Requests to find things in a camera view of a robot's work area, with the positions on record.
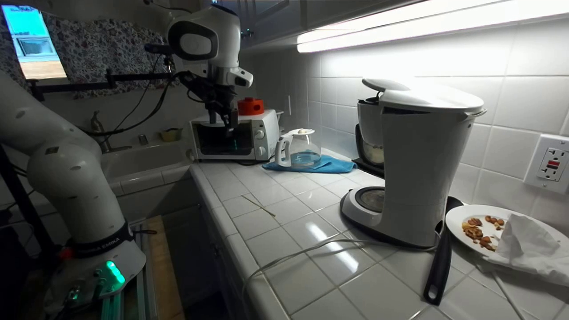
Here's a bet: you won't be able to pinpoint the thin stick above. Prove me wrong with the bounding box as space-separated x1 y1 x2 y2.
241 193 278 218

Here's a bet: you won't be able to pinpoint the white wall power outlet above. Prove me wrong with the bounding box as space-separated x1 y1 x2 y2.
524 133 569 195

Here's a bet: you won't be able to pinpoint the black utensil handle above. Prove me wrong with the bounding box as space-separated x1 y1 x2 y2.
422 195 467 307

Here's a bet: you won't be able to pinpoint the yellow sponge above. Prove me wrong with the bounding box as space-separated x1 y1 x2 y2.
157 126 186 144

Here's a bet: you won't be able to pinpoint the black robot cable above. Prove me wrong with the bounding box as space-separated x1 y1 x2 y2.
77 60 207 147

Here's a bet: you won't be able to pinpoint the robot base green light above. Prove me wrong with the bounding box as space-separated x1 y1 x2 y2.
43 238 150 320

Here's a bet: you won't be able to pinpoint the under cabinet light strip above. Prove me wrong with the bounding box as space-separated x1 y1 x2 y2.
296 0 569 55

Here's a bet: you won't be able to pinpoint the floral patterned curtain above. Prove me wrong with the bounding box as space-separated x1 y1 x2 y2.
0 7 180 85

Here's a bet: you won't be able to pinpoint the black stand pole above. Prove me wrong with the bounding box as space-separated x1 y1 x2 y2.
0 144 61 272

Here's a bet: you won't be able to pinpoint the white toaster oven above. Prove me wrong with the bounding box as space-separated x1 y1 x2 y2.
189 108 285 163

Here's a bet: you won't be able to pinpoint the brown food pieces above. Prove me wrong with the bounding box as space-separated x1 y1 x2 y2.
461 215 508 252

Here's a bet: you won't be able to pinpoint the white plate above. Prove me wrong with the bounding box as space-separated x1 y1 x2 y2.
445 202 569 263

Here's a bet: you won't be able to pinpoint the wall kitchen cabinet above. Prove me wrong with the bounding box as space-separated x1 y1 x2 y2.
216 0 429 51

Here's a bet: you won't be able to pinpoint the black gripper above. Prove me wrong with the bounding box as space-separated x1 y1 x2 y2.
196 73 243 129

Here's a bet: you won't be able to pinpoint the white drip coffee maker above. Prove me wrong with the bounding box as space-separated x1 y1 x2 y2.
340 76 488 249

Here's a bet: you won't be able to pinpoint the blue cloth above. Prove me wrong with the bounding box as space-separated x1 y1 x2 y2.
262 154 358 176

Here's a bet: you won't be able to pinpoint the white crumpled napkin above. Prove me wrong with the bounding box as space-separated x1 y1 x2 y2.
486 211 569 289

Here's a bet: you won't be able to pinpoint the white sink basin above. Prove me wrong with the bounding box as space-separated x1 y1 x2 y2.
97 140 200 201

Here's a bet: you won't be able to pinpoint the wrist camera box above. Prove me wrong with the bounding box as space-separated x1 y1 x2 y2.
230 65 257 90

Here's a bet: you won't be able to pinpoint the glass carafe white handle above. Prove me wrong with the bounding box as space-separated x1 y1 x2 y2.
275 126 324 172

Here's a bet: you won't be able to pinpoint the white power cable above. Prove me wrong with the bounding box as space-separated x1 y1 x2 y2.
239 234 381 298

